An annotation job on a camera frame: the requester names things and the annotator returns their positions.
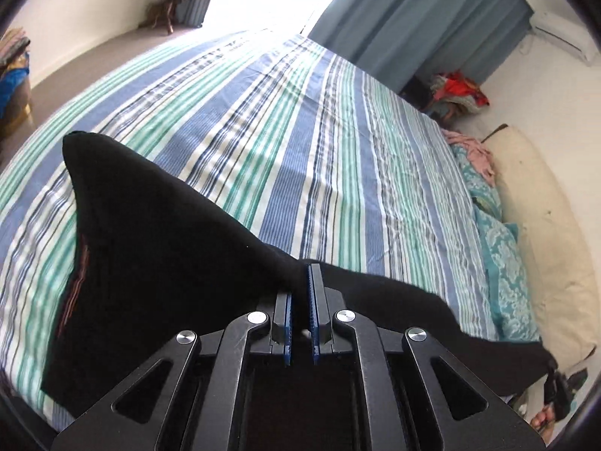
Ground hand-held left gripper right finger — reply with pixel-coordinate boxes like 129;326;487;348
307;263;548;451

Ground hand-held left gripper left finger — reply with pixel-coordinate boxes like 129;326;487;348
51;290;294;451

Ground black pants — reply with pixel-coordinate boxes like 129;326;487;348
40;132;560;433

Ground teal floral pillow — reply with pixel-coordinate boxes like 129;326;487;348
472;207;542;343
450;143;505;224

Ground cream cushion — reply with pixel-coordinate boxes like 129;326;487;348
481;124;598;379

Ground bed with striped sheet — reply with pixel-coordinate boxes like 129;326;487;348
0;30;541;433

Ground pink cloth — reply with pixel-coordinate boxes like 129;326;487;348
442;129;496;188

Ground pile of red clothes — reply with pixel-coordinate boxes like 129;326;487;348
408;71;490;122

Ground white air conditioner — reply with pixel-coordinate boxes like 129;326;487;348
528;8;598;63

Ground stack of colourful clothes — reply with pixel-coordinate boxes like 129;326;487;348
0;27;33;141

